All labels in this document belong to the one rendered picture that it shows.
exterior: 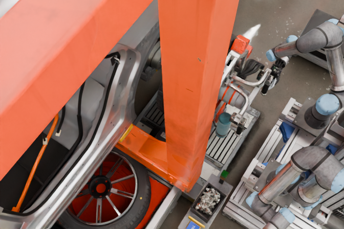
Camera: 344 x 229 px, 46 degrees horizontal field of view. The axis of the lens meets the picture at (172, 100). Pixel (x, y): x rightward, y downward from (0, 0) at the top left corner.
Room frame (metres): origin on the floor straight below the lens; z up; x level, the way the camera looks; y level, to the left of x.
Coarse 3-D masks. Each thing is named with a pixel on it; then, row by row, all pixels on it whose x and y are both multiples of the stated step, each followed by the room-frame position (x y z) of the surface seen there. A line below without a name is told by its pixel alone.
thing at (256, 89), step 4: (268, 68) 1.25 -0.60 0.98; (256, 88) 1.11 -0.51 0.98; (260, 88) 1.12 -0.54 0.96; (252, 92) 1.09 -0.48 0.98; (256, 92) 1.09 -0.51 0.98; (252, 96) 1.06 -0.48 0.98; (252, 100) 1.04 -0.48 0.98; (244, 112) 0.95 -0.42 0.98; (236, 120) 0.91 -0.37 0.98; (240, 120) 0.92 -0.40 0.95; (236, 124) 0.89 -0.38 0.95
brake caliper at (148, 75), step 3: (147, 66) 1.32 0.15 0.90; (147, 69) 1.29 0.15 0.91; (150, 69) 1.30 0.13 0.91; (144, 72) 1.29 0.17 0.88; (147, 72) 1.27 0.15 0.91; (150, 72) 1.30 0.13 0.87; (141, 75) 1.28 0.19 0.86; (144, 75) 1.26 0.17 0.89; (147, 75) 1.27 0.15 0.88; (150, 75) 1.29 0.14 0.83; (141, 78) 1.28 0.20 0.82; (144, 78) 1.27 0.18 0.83; (147, 78) 1.27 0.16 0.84; (150, 78) 1.29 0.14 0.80; (147, 81) 1.26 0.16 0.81
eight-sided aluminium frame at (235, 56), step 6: (228, 54) 1.27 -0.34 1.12; (234, 54) 1.27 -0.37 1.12; (240, 54) 1.27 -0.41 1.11; (246, 54) 1.36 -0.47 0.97; (228, 60) 1.24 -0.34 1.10; (234, 60) 1.23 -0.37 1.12; (228, 66) 1.19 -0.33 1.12; (234, 66) 1.39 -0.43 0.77; (240, 66) 1.37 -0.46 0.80; (228, 72) 1.15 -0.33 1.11; (240, 72) 1.36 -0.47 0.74; (222, 78) 1.11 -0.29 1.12; (222, 102) 1.19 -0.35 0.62; (216, 108) 1.14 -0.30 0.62
